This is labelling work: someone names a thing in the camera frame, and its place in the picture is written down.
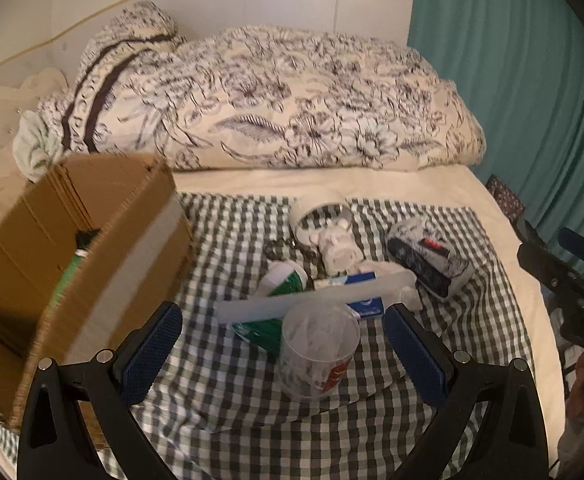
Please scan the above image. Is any white tape roll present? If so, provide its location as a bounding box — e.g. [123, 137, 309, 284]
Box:
[289, 199, 353, 241]

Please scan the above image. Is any translucent white ruler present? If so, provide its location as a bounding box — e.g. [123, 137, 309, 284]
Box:
[215, 269, 415, 323]

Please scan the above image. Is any green checkered blanket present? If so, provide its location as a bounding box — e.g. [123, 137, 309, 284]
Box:
[0, 190, 535, 480]

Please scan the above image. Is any green carton box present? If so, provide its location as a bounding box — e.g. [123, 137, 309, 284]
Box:
[231, 321, 285, 358]

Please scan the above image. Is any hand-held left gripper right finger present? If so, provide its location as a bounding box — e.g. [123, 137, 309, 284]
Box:
[384, 302, 550, 480]

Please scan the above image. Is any dark patterned box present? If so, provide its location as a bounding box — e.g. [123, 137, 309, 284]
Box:
[487, 174, 525, 221]

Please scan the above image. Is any teal curtain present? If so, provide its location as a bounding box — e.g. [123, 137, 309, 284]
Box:
[407, 0, 584, 281]

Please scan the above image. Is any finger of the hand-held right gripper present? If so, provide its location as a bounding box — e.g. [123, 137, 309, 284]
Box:
[517, 219, 575, 288]
[558, 227, 584, 273]

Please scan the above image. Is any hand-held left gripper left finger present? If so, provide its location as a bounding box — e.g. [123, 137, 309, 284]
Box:
[16, 301, 193, 480]

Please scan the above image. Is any black and white patterned pouch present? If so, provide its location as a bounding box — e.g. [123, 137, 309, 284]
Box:
[386, 217, 470, 301]

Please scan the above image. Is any white and green tube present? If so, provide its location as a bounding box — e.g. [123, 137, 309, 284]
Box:
[258, 260, 310, 297]

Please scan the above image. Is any green tube with black cap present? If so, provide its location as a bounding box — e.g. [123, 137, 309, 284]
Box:
[52, 229, 102, 311]

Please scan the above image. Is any floral black and cream duvet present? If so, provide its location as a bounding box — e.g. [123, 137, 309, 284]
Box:
[14, 1, 488, 171]

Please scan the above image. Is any dark bead string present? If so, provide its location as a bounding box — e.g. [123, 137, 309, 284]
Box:
[264, 237, 323, 286]

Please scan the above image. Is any blue tissue pack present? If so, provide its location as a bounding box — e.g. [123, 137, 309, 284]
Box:
[317, 271, 385, 321]

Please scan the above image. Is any white rabbit figure toy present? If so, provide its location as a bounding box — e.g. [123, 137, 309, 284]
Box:
[297, 217, 362, 277]

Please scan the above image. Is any clear plastic cup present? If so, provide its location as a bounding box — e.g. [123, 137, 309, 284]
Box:
[278, 302, 362, 400]

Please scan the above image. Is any brown cardboard box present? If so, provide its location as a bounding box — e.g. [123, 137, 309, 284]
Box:
[0, 154, 195, 433]

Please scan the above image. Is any pale green towel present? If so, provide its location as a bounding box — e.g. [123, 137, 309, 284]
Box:
[14, 112, 65, 183]

